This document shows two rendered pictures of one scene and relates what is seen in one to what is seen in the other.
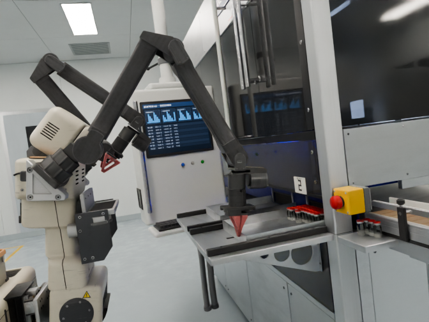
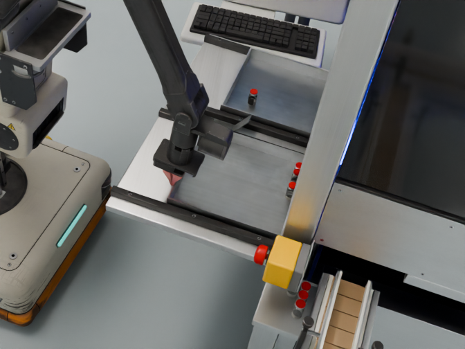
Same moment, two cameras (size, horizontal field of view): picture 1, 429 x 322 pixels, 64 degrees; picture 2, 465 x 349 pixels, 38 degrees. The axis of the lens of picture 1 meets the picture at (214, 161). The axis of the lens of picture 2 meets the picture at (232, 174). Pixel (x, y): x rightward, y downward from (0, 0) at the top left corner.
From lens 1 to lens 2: 109 cm
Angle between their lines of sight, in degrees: 50
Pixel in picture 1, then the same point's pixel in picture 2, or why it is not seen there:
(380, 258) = not seen: hidden behind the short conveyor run
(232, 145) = (176, 100)
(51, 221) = not seen: outside the picture
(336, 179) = (296, 224)
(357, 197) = (279, 273)
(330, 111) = (320, 153)
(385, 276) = not seen: hidden behind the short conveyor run
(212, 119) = (154, 55)
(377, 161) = (376, 239)
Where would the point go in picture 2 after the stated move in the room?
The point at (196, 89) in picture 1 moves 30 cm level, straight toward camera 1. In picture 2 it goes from (135, 10) to (15, 101)
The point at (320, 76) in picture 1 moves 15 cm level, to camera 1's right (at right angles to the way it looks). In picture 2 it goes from (322, 105) to (406, 147)
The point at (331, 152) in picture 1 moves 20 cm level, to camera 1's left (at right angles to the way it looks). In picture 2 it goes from (299, 196) to (212, 147)
